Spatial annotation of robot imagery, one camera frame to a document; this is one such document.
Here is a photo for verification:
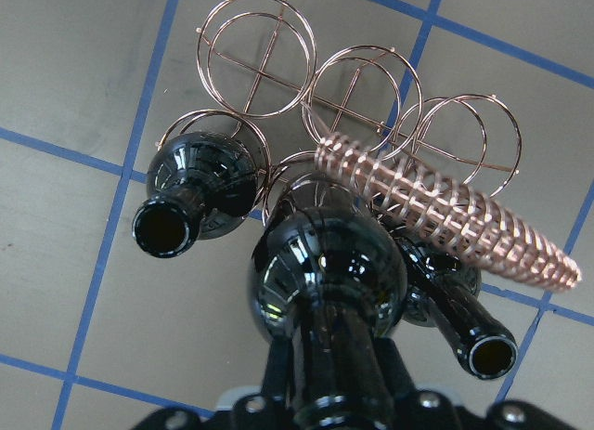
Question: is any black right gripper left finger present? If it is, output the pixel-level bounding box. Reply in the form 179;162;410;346
261;341;294;402

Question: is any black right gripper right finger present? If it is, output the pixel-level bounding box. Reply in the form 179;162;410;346
373;337;413;397

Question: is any black wine bottle slot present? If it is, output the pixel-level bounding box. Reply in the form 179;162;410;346
132;131;257;258
390;228;518;380

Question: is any copper wire wine basket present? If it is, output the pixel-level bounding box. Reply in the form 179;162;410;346
156;0;582;293

